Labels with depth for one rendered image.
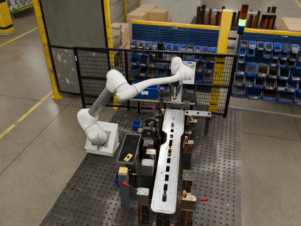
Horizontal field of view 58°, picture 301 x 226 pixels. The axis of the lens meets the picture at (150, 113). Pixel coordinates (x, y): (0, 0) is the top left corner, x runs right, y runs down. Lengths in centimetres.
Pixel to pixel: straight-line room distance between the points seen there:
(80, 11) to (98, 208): 303
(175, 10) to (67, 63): 491
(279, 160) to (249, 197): 89
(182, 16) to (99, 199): 730
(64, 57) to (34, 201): 247
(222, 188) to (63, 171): 216
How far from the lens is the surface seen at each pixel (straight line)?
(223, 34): 316
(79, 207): 258
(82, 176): 282
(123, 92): 240
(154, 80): 248
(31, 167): 414
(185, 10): 902
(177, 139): 269
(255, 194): 372
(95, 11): 444
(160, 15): 692
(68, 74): 513
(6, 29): 975
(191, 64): 323
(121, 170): 216
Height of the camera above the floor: 270
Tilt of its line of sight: 34 degrees down
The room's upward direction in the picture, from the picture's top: straight up
